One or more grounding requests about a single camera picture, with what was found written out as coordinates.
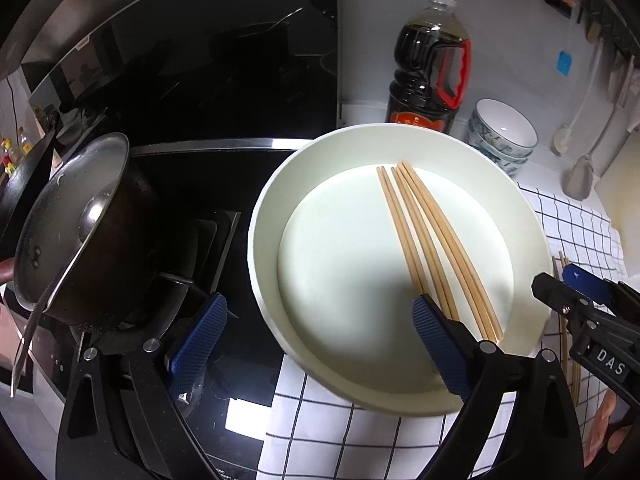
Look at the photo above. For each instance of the black glass range hood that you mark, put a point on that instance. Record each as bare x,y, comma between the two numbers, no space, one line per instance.
200,60

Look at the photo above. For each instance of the person's right hand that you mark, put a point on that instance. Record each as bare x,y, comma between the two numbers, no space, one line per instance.
607,412

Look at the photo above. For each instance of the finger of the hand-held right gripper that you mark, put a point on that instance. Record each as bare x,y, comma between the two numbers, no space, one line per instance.
555,290
577,276

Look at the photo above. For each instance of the hanging wooden spoon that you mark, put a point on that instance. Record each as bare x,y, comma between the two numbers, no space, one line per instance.
593,32

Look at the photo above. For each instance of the metal hanging spatula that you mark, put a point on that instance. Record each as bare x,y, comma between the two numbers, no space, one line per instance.
580,177

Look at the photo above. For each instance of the pale cutting board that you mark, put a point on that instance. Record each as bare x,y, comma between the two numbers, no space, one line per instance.
627,170

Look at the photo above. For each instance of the blue wall sticker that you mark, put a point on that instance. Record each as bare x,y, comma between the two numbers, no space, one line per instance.
564,63

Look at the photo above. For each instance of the blue patterned white bowl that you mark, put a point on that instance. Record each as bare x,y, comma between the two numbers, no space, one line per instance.
492,149
505,122
487,160

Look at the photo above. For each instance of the dark soy sauce bottle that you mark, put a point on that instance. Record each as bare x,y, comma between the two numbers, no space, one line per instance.
425,60

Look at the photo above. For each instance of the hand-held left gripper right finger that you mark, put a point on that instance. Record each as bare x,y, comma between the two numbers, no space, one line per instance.
442,350

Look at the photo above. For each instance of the white round basin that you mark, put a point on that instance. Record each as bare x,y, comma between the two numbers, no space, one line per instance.
350,260

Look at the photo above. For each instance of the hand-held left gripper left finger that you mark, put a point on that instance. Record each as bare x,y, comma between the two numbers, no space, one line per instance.
197,345

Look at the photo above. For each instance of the dark metal cooking pot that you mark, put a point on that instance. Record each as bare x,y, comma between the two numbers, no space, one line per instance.
115,240

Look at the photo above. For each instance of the metal ladle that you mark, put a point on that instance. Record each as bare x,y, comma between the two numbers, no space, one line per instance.
95,215

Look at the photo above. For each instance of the chopstick pair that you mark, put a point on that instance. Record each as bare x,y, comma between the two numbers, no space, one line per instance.
466,266
416,222

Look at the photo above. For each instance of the black gas stove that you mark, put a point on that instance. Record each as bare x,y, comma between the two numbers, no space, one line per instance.
225,185

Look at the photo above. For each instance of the black wall rail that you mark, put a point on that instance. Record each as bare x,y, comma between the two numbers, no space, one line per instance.
610,15

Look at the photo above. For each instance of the hanging kitchen utensil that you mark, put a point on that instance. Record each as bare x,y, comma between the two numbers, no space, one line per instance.
616,80

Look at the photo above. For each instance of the white hanging ladle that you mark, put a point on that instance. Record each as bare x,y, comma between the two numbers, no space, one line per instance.
562,137

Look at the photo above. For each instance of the row of small seasoning bottles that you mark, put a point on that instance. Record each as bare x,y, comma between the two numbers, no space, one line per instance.
12,150

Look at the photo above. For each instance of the bundle of wooden chopsticks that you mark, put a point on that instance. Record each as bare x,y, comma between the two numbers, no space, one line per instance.
565,335

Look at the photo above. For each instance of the white black checked cloth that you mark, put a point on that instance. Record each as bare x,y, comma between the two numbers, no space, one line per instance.
350,440

